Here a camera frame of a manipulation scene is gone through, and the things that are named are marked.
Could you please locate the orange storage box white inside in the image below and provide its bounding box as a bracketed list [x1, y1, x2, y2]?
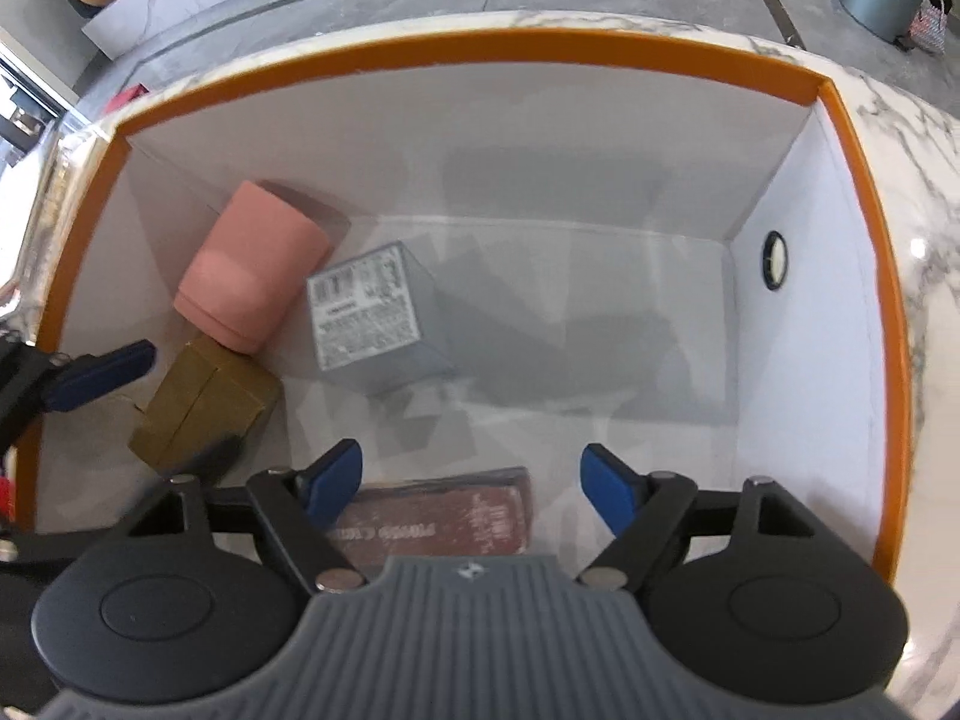
[15, 28, 920, 590]

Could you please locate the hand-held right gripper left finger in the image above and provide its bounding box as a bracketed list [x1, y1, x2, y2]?
[129, 439, 370, 595]

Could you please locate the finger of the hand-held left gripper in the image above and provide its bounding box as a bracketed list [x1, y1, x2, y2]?
[159, 433, 245, 482]
[0, 340, 157, 416]

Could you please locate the clear plastic container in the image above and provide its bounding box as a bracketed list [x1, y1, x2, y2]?
[0, 124, 113, 316]

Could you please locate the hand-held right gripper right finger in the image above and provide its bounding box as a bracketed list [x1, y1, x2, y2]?
[579, 442, 817, 590]

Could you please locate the pink cylindrical cup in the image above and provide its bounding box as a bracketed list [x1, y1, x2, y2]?
[172, 180, 332, 355]

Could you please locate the pink woven bag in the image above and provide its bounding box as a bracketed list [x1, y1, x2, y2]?
[907, 0, 953, 55]

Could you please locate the gold cardboard box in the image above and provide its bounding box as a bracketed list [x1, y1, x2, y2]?
[127, 335, 284, 477]

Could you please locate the dark red packet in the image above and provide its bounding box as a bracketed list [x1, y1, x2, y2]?
[326, 466, 535, 560]

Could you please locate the grey box with printed label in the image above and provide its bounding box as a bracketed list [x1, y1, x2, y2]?
[306, 241, 455, 397]

